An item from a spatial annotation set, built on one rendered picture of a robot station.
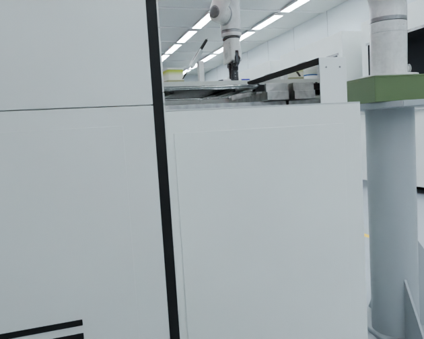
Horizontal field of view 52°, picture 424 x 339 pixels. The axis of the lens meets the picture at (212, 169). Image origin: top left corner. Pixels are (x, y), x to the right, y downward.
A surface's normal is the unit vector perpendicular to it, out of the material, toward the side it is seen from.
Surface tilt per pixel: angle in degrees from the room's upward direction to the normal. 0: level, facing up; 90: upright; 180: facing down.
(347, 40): 90
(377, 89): 90
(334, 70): 90
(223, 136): 90
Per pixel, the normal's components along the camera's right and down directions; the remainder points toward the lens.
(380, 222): -0.73, 0.10
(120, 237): 0.31, 0.06
